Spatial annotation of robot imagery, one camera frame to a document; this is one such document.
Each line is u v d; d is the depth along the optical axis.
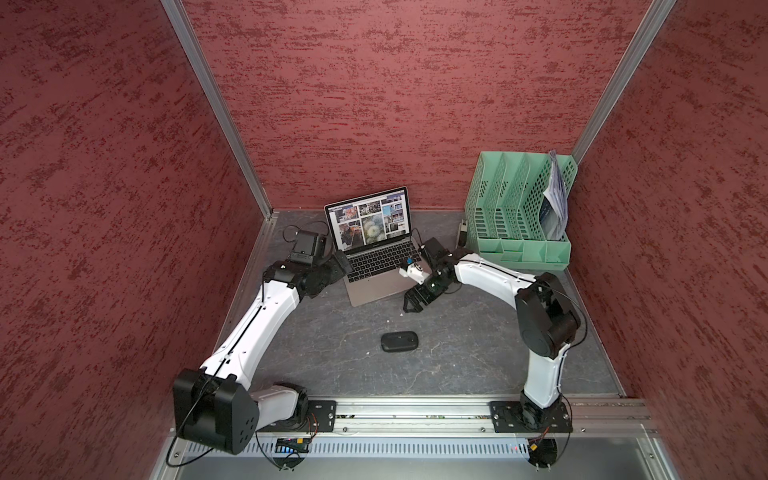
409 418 0.76
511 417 0.73
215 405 0.38
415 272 0.84
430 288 0.79
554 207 0.94
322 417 0.74
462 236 1.09
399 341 0.85
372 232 1.07
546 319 0.50
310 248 0.61
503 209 1.22
